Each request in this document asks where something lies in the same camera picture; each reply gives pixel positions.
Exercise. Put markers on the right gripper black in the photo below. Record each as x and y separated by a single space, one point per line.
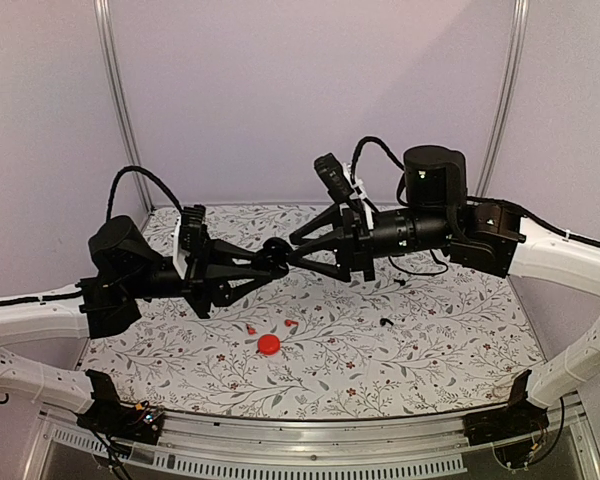
354 252

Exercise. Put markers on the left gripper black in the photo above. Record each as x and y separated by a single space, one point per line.
199 286

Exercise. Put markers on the black earbud charging case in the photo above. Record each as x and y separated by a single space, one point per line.
273 256

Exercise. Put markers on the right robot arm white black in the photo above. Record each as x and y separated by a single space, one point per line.
492 236

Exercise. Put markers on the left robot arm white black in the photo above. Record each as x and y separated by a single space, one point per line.
129 270

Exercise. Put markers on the red round charging case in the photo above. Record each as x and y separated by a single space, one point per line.
268 344

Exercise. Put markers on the floral patterned table mat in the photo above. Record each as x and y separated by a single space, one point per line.
458 340

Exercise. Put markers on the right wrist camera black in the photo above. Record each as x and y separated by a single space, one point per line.
332 174

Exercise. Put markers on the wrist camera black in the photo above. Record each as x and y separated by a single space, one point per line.
332 174
189 237

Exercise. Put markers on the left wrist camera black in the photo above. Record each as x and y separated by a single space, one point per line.
189 237

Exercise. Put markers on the aluminium rail base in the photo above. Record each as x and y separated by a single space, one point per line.
197 446

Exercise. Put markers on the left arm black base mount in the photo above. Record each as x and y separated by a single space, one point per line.
107 415

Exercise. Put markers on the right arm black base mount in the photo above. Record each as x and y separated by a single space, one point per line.
517 417

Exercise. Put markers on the aluminium frame post left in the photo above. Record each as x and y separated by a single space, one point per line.
104 23

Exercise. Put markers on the aluminium frame post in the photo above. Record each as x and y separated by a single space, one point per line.
104 23
506 95

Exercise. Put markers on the aluminium frame post right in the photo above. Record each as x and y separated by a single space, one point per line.
506 95

